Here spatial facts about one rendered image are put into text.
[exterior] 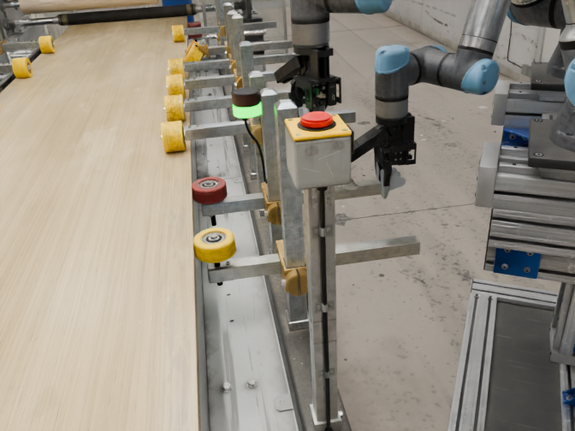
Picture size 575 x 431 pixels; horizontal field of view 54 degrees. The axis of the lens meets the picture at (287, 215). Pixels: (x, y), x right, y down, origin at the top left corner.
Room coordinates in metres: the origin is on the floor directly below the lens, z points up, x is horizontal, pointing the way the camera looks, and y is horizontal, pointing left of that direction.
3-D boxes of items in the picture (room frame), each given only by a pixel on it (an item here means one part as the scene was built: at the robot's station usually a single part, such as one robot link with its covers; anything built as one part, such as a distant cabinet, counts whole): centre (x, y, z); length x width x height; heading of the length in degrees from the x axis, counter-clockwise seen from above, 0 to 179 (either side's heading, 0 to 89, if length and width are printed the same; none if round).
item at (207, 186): (1.18, 0.18, 0.85); 0.08 x 0.08 x 0.11
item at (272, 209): (1.18, 0.03, 0.85); 0.13 x 0.06 x 0.05; 8
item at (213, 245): (0.93, 0.14, 0.85); 0.08 x 0.08 x 0.11
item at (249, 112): (1.16, 0.07, 1.09); 0.06 x 0.06 x 0.02
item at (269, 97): (1.16, 0.02, 0.89); 0.03 x 0.03 x 0.48; 8
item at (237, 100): (1.16, 0.07, 1.11); 0.06 x 0.06 x 0.02
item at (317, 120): (0.66, -0.04, 1.22); 0.04 x 0.04 x 0.02
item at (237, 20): (1.90, 0.12, 0.93); 0.03 x 0.03 x 0.48; 8
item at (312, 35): (1.13, -0.07, 1.24); 0.08 x 0.08 x 0.05
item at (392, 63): (1.24, -0.25, 1.12); 0.09 x 0.08 x 0.11; 125
